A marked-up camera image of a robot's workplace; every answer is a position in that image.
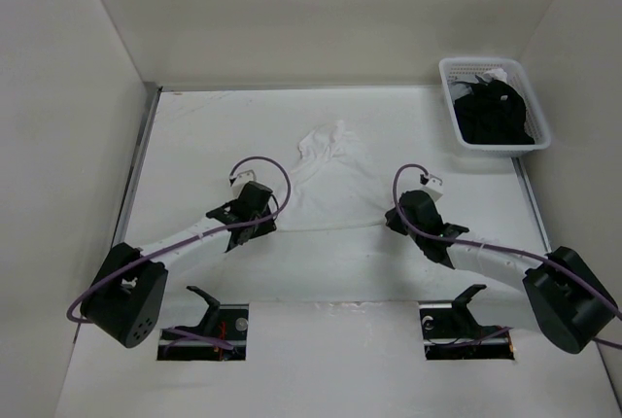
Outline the white tank top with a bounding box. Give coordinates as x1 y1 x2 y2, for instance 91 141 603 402
277 120 392 232

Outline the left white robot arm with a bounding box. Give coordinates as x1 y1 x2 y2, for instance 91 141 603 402
68 180 278 349

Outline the white plastic basket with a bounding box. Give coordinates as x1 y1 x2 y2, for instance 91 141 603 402
438 56 551 157

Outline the small white cloth in basket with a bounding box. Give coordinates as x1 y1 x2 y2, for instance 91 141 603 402
475 67 508 84

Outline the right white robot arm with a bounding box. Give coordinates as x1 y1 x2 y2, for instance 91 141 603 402
385 190 621 354

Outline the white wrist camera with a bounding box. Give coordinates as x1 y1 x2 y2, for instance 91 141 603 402
420 174 444 202
229 169 257 197

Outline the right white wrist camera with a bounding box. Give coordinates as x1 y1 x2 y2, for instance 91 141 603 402
420 174 444 202

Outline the black tank top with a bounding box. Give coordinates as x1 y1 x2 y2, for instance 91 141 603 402
453 78 535 146

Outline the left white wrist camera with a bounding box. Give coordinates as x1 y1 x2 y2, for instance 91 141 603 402
229 169 257 197

